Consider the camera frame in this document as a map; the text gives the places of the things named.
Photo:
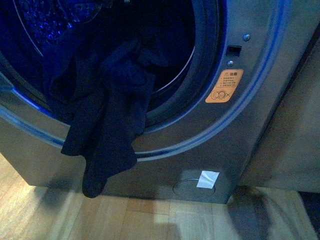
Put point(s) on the grey front-load washing machine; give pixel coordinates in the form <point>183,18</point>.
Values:
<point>218,137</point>

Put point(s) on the white tape label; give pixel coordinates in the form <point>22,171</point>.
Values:
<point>207,179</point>

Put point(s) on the upper latch screw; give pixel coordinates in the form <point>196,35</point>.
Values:
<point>246,37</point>

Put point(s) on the lower latch screw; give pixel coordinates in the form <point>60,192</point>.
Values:
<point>230,63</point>

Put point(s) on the latch screw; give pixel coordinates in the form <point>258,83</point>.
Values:
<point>230,63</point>
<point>246,37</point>

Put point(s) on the beige side cabinet panel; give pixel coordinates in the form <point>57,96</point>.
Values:
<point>288,154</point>

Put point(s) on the round filter cover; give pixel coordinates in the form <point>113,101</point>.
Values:
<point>187,188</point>

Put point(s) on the dark navy garment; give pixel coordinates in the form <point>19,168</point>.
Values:
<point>99,77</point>

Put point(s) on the black rubber door gasket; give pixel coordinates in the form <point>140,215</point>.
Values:
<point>24,106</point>

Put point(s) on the orange warning sticker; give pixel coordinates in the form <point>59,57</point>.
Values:
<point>225,86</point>

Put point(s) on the steel perforated drum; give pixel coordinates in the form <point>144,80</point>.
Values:
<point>58,29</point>

